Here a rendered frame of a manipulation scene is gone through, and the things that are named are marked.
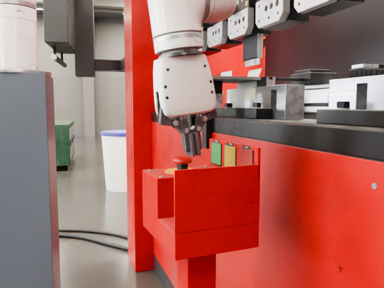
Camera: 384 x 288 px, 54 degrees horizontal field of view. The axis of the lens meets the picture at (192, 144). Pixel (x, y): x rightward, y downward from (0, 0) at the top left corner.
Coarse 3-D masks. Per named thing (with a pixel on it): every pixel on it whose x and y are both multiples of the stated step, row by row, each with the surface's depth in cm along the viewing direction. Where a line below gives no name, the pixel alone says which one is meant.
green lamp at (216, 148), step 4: (212, 144) 82; (216, 144) 80; (220, 144) 79; (212, 148) 82; (216, 148) 81; (220, 148) 79; (212, 152) 82; (216, 152) 81; (220, 152) 79; (212, 156) 82; (216, 156) 81; (220, 156) 79; (212, 160) 83; (216, 160) 81; (220, 160) 79; (220, 164) 79
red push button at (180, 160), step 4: (180, 156) 77; (184, 156) 77; (176, 160) 75; (180, 160) 75; (184, 160) 75; (188, 160) 75; (180, 164) 76; (184, 164) 76; (180, 168) 76; (184, 168) 76
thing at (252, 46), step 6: (252, 36) 122; (258, 36) 119; (246, 42) 126; (252, 42) 123; (258, 42) 120; (246, 48) 126; (252, 48) 123; (258, 48) 120; (246, 54) 127; (252, 54) 123; (258, 54) 120; (246, 60) 127; (252, 60) 125; (258, 60) 121; (246, 66) 129
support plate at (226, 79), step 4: (212, 76) 111; (216, 76) 112; (220, 76) 112; (224, 76) 113; (228, 76) 113; (232, 76) 114; (216, 80) 117; (220, 80) 117; (224, 80) 117; (228, 80) 117; (232, 80) 117; (236, 80) 117; (240, 80) 117; (244, 80) 117; (248, 80) 117; (252, 80) 117; (256, 80) 117
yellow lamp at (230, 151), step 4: (228, 148) 75; (232, 148) 74; (228, 152) 76; (232, 152) 74; (228, 156) 76; (232, 156) 74; (228, 160) 76; (232, 160) 74; (228, 164) 76; (232, 164) 74
